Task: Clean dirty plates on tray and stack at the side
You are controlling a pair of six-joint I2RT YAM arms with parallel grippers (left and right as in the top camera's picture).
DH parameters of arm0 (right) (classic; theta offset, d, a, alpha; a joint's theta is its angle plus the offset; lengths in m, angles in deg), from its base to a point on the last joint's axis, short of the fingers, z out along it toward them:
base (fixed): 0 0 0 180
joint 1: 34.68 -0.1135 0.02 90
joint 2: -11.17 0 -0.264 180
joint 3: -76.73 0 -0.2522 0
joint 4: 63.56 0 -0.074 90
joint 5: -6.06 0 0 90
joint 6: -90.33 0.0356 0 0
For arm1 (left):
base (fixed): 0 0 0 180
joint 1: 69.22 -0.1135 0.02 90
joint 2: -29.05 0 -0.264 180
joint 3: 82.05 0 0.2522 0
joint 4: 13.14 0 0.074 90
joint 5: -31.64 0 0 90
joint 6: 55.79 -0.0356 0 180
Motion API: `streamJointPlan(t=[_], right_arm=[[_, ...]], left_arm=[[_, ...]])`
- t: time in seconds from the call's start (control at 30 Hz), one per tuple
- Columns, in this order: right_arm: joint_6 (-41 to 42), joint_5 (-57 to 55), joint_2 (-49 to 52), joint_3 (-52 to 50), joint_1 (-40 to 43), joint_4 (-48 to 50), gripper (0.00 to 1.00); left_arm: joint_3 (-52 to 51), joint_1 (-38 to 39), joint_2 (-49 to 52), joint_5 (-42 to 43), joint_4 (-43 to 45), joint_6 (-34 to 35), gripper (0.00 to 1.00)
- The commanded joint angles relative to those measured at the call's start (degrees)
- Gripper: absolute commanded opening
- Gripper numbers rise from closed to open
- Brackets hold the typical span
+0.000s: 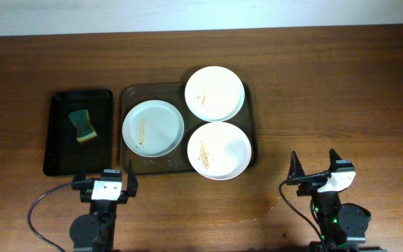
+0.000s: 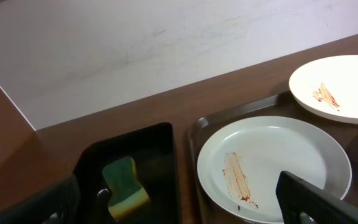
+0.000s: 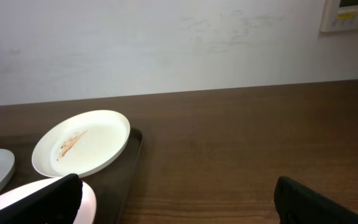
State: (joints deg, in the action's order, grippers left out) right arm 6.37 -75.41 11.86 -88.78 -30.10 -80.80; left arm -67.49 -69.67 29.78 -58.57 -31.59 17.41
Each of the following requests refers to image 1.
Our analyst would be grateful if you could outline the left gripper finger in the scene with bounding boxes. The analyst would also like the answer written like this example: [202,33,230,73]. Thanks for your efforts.
[127,160,139,197]
[72,157,87,183]

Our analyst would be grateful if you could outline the green yellow sponge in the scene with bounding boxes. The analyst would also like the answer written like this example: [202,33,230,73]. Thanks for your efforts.
[68,109,97,144]

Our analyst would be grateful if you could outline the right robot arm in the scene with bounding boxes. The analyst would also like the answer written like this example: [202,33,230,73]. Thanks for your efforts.
[280,149,382,252]

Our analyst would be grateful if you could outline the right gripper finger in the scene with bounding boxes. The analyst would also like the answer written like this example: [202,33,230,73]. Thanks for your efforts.
[287,151,305,180]
[328,148,343,172]

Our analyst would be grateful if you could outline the white plate top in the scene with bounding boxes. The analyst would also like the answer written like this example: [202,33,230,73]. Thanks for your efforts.
[185,66,245,122]

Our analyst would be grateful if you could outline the white plate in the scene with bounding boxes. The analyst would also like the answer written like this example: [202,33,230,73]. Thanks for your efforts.
[122,100,185,158]
[185,66,245,122]
[187,122,253,181]

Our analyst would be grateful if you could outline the black plastic tray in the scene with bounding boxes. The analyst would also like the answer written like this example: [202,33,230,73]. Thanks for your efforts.
[43,89,113,176]

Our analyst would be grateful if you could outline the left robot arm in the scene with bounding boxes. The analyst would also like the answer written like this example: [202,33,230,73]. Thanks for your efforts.
[69,163,139,252]

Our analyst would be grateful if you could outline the right black cable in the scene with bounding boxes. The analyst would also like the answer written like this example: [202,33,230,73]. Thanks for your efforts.
[278,180,325,252]

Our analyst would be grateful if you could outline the brown transparent tray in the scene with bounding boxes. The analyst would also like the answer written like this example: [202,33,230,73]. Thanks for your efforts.
[119,82,258,175]

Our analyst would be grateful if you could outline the black cable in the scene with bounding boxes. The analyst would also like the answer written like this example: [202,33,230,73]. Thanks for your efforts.
[27,181,73,252]
[278,180,325,252]

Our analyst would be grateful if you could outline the left black cable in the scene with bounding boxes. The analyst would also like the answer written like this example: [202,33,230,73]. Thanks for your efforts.
[27,181,73,252]

